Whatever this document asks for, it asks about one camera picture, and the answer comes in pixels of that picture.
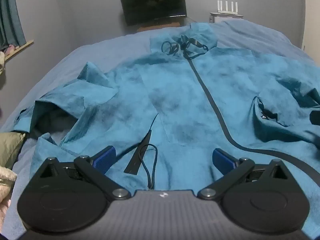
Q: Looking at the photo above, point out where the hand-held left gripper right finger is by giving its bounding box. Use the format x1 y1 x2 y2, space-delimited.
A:
197 148 293 201

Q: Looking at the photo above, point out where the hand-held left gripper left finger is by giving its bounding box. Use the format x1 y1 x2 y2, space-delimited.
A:
32 145 131 201

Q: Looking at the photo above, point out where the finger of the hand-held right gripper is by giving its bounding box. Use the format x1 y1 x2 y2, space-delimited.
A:
309 110 320 126

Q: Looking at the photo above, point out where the blue zip jacket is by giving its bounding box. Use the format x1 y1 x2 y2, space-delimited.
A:
14 22 320 240

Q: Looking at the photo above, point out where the olive green cushion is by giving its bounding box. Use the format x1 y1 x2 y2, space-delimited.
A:
0 132 26 170

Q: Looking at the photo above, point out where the beige fluffy blanket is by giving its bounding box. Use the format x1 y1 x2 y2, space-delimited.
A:
0 165 18 232

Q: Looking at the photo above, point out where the light blue bed blanket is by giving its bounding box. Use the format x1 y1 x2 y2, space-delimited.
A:
0 19 320 240

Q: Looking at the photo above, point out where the white side stand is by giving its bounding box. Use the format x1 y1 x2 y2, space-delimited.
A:
209 12 244 24

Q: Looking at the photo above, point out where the wooden window sill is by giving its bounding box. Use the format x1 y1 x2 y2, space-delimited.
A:
4 40 34 61

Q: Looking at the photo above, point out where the white router with antennas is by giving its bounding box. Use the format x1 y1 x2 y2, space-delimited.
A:
216 0 244 17

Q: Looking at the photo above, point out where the wooden television stand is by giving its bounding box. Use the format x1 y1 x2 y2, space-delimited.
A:
136 19 188 32

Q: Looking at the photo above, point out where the black flat screen television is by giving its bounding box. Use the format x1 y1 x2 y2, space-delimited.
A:
119 0 187 27

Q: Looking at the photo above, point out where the teal curtain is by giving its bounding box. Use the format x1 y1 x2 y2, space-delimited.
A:
0 0 27 47

